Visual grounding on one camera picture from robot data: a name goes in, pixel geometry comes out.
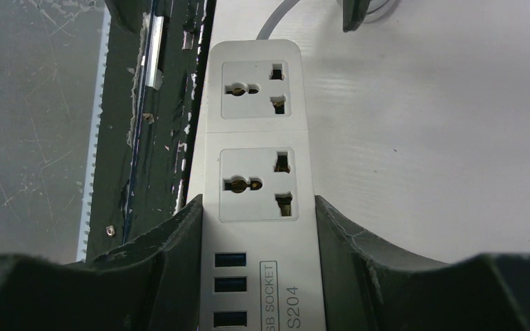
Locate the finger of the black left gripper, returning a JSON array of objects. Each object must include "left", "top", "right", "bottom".
[
  {"left": 105, "top": 0, "right": 148, "bottom": 33},
  {"left": 342, "top": 0, "right": 371, "bottom": 32}
]

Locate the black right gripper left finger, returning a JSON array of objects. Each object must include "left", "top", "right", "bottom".
[{"left": 0, "top": 196, "right": 203, "bottom": 330}]

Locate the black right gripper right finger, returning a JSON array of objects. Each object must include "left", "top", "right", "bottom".
[{"left": 315, "top": 196, "right": 530, "bottom": 330}]

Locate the white power strip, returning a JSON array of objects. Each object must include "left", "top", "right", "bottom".
[{"left": 199, "top": 39, "right": 326, "bottom": 330}]

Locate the grey near strip cable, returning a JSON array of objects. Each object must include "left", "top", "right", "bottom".
[{"left": 256, "top": 0, "right": 397, "bottom": 40}]

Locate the black mounting base plate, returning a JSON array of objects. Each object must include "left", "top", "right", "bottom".
[{"left": 86, "top": 1, "right": 216, "bottom": 261}]

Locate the white slotted cable duct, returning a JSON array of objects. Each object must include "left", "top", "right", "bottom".
[{"left": 76, "top": 8, "right": 111, "bottom": 262}]

